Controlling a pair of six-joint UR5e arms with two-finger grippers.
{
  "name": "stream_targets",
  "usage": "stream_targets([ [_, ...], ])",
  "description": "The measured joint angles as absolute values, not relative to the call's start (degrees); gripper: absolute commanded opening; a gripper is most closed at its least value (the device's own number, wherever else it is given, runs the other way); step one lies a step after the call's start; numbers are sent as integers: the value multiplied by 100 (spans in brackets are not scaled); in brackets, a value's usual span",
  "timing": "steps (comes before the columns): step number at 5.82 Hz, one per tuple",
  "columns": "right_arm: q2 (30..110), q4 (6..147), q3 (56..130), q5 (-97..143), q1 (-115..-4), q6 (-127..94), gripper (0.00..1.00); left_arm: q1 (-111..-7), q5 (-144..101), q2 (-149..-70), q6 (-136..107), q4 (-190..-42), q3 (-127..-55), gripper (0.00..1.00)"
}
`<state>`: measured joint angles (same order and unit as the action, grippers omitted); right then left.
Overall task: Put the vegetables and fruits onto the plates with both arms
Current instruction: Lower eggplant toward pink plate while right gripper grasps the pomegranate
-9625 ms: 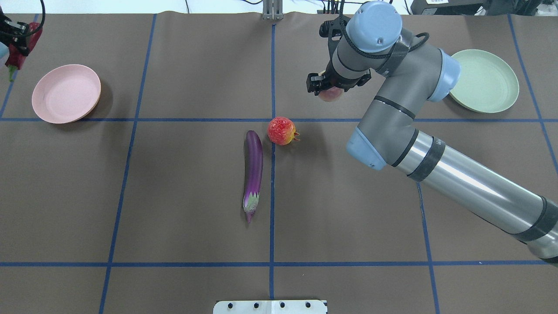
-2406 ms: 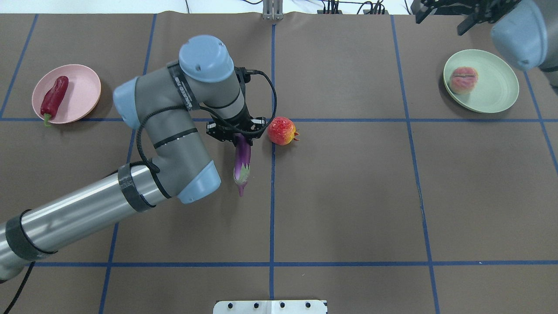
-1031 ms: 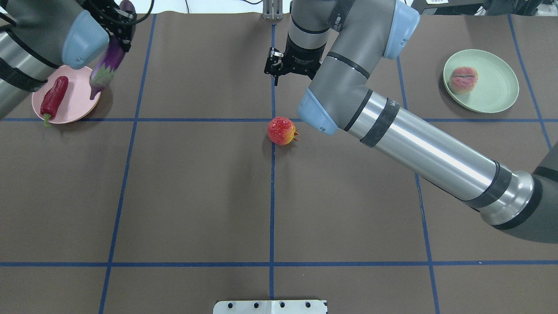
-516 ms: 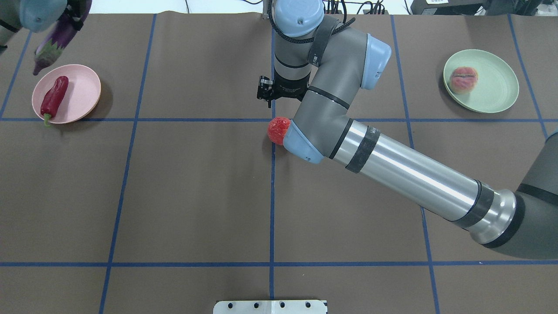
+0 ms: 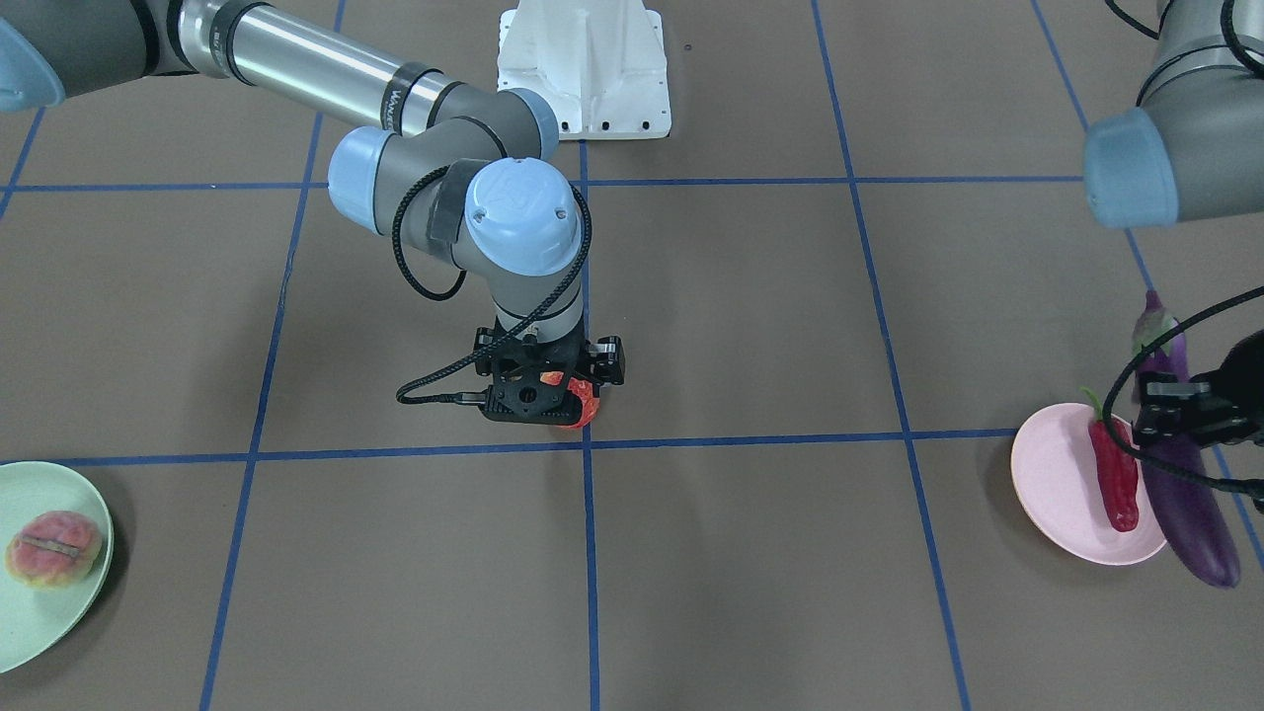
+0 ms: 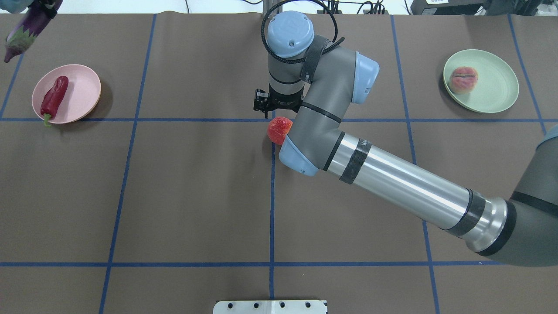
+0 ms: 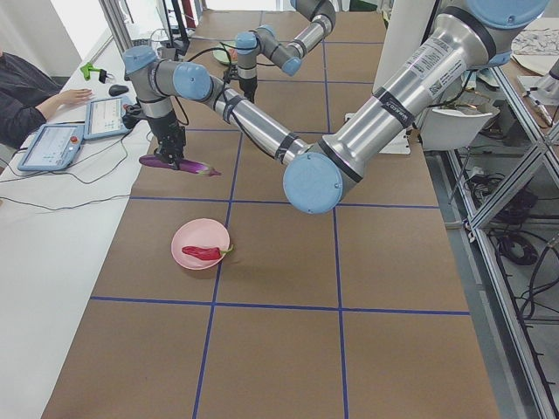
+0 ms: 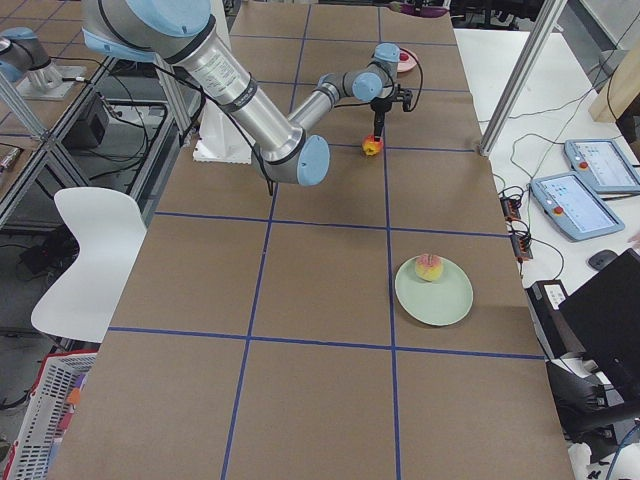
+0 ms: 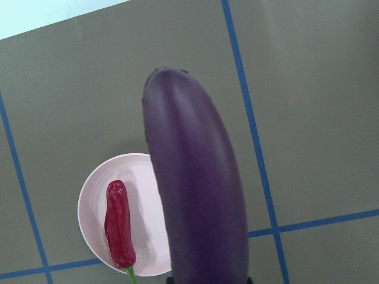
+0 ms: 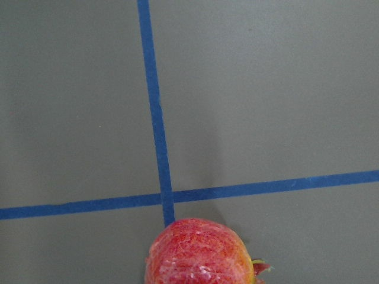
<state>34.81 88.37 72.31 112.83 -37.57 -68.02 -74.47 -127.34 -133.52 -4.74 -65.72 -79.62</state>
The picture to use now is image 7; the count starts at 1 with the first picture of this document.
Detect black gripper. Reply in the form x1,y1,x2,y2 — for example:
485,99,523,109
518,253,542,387
238,67,258,99
150,115,186,170

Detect purple eggplant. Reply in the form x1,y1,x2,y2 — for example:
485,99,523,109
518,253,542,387
139,155,221,176

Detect red chili pepper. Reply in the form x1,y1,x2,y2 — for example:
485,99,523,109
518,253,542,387
182,246,233,261

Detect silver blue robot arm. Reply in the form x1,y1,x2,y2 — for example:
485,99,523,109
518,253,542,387
122,1,547,214
235,0,336,102

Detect green plate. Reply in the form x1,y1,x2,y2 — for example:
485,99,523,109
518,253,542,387
212,48,237,65

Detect far blue teach pendant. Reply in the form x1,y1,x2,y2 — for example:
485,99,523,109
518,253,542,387
84,95,132,141

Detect blue teach pendant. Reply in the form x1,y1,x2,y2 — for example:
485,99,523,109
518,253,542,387
84,95,132,141
17,124,85,172

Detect pink plate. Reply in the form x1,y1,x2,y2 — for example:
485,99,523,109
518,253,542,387
170,218,232,270

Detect black computer mouse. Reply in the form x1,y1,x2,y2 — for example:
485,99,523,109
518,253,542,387
108,85,129,97

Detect near blue teach pendant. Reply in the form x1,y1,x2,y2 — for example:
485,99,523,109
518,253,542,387
17,124,85,172

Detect green clamp tool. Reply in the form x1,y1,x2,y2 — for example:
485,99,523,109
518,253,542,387
80,62,110,83

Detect seated person in black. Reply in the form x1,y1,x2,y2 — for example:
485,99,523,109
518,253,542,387
1,52,93,148

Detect white bowl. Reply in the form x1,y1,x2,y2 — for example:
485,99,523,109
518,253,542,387
420,108,495,151

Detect aluminium frame post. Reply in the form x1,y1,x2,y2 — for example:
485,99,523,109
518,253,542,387
99,0,132,55

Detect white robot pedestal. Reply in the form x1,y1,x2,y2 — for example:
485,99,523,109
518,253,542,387
372,0,438,93

